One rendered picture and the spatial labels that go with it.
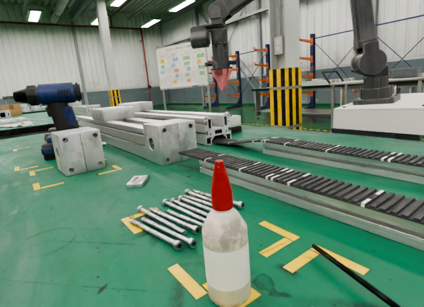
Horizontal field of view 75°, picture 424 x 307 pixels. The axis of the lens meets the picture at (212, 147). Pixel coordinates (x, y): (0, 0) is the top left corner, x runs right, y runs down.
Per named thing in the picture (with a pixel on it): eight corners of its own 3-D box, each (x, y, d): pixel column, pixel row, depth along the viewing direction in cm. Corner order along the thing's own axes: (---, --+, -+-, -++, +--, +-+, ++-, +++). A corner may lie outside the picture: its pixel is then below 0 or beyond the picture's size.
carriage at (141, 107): (154, 115, 132) (152, 101, 131) (132, 118, 126) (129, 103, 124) (141, 114, 145) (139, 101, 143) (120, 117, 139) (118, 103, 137)
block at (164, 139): (206, 155, 71) (202, 118, 69) (163, 166, 64) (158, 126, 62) (187, 150, 79) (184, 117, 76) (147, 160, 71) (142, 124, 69)
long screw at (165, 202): (161, 206, 42) (161, 199, 42) (167, 203, 43) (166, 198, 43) (209, 228, 35) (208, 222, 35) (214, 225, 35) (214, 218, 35)
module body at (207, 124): (231, 139, 88) (229, 113, 86) (206, 146, 82) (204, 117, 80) (136, 124, 151) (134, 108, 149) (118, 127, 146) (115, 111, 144)
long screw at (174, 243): (183, 247, 31) (182, 239, 31) (176, 252, 30) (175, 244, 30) (134, 222, 38) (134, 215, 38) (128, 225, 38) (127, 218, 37)
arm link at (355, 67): (388, 80, 85) (382, 79, 90) (388, 46, 83) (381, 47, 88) (356, 85, 87) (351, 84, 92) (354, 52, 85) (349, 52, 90)
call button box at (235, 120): (241, 131, 101) (241, 114, 100) (221, 136, 96) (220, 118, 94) (228, 129, 108) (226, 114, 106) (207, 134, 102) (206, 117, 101)
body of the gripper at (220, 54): (204, 68, 96) (202, 46, 95) (226, 67, 102) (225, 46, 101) (215, 66, 91) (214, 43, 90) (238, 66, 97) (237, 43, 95)
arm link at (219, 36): (225, 24, 90) (228, 27, 96) (205, 26, 92) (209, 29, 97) (226, 46, 92) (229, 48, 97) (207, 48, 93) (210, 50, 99)
